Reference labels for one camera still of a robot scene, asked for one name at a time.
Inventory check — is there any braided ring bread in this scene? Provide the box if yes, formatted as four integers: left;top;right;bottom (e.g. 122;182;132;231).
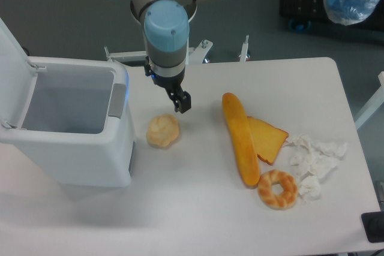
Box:
257;169;298;210

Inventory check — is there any round pale bread roll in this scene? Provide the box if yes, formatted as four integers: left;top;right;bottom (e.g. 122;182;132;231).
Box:
146;114;179;148

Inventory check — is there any long orange baguette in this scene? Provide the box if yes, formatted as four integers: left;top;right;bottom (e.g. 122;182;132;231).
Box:
222;92;260;188

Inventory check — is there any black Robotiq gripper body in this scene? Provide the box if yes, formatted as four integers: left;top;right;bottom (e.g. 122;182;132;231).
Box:
144;61;185;94

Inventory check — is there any black device at table edge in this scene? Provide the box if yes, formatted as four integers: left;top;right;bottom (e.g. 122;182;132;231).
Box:
361;211;383;243

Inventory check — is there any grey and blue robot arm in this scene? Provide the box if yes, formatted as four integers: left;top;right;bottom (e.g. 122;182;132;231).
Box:
130;0;207;113

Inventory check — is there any orange toast slice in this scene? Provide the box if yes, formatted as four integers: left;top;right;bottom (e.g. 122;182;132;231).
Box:
247;116;289;165

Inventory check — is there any crumpled white tissue paper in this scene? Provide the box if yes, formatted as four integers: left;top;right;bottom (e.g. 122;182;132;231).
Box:
283;134;348;203

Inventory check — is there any black wheeled cart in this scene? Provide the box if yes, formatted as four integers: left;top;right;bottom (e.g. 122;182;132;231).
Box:
280;0;383;31

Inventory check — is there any white frame at right edge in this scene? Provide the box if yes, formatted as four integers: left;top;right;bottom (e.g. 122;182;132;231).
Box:
354;71;383;130

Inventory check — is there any white open trash bin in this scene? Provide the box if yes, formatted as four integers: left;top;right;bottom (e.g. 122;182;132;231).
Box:
1;24;136;187

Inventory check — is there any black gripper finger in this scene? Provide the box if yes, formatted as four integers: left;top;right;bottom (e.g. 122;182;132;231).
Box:
167;86;191;113

